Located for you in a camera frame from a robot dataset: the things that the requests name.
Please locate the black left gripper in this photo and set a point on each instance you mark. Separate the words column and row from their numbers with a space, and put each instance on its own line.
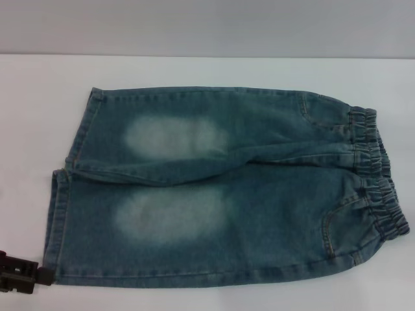
column 16, row 263

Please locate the blue denim shorts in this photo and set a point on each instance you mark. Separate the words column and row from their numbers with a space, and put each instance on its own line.
column 207, row 194

